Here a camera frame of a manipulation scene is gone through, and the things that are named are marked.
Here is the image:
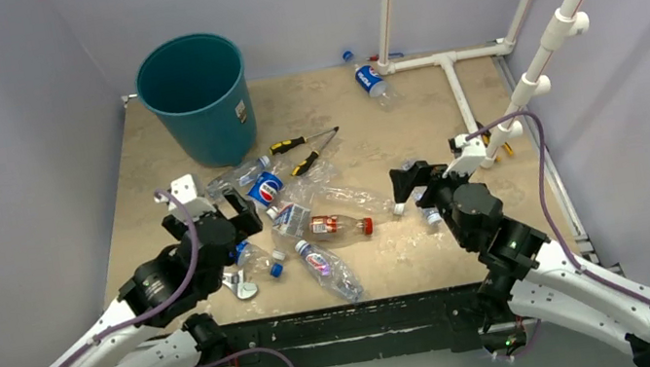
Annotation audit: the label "loose blue bottle cap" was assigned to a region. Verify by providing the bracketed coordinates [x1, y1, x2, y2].
[270, 263, 283, 278]

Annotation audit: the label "white PVC pipe frame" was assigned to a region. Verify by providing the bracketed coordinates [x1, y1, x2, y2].
[375, 0, 590, 168]

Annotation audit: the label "clear bottle by bin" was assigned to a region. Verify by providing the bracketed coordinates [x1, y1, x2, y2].
[205, 155, 271, 200]

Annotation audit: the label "silver adjustable wrench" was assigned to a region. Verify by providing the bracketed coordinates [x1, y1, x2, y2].
[222, 270, 259, 301]

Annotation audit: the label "long clear bottle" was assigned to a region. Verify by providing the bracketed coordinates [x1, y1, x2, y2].
[314, 184, 405, 218]

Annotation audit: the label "near Pepsi bottle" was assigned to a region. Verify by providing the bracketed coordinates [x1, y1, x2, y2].
[235, 240, 286, 281]

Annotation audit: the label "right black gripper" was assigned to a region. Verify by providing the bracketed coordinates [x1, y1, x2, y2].
[389, 153, 487, 259]

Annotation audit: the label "loose white bottle cap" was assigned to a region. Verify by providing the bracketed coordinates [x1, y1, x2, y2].
[272, 250, 286, 262]

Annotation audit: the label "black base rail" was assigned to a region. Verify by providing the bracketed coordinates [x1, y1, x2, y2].
[198, 283, 528, 367]

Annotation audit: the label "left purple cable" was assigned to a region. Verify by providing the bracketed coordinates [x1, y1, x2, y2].
[0, 173, 298, 367]

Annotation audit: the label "centre Pepsi bottle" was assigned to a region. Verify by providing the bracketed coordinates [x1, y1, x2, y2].
[247, 171, 285, 209]

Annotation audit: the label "purple label clear bottle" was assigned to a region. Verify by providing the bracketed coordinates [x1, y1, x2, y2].
[295, 240, 364, 304]

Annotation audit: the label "small clear bottle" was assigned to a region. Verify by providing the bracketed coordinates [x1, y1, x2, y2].
[401, 159, 443, 230]

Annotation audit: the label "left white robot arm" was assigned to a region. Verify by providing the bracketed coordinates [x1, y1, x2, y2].
[48, 189, 263, 367]

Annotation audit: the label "teal plastic bin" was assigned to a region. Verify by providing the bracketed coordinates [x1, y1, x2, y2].
[135, 33, 258, 167]

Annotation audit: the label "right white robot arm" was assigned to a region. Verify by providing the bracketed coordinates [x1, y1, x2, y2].
[389, 161, 650, 367]

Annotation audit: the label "pepsi bottle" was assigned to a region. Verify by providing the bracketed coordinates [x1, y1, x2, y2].
[247, 171, 285, 209]
[235, 240, 286, 281]
[342, 50, 401, 110]

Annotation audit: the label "yellow black pliers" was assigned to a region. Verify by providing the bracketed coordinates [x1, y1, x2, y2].
[269, 126, 340, 176]

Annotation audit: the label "white label crushed bottle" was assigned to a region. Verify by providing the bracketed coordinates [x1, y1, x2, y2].
[267, 202, 312, 239]

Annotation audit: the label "yellow tool by pipe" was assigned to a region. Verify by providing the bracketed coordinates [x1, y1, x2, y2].
[476, 122, 515, 164]

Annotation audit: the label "far Pepsi bottle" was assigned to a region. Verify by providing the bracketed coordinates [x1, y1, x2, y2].
[342, 50, 401, 110]

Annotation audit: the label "red label bottle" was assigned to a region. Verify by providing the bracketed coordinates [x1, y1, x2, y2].
[307, 214, 375, 241]

